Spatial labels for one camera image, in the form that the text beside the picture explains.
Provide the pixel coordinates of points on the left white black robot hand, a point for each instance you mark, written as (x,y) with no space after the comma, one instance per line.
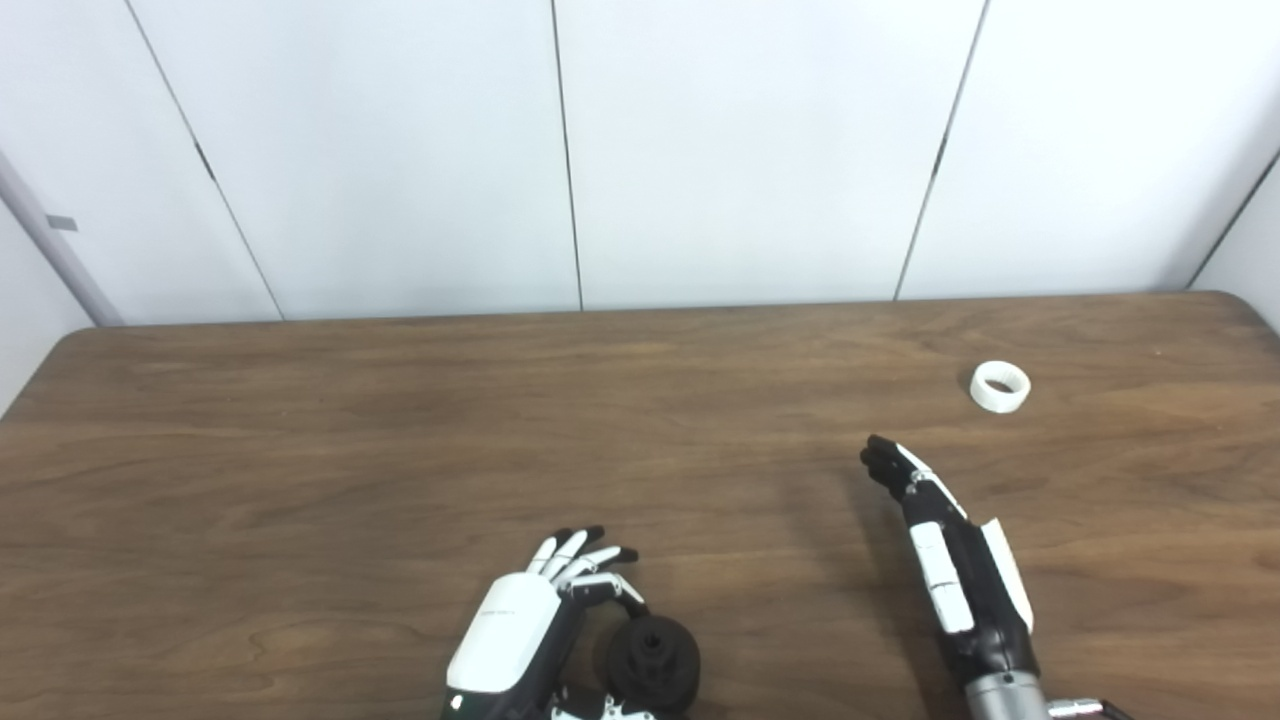
(505,635)

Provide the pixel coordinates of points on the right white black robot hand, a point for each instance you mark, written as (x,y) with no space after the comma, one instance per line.
(975,590)

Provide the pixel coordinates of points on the round black part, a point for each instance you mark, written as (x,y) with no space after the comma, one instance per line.
(660,665)

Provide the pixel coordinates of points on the small grey label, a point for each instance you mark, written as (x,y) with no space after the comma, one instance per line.
(62,223)

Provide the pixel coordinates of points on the grey wall corner strip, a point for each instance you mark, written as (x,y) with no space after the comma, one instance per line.
(56,250)

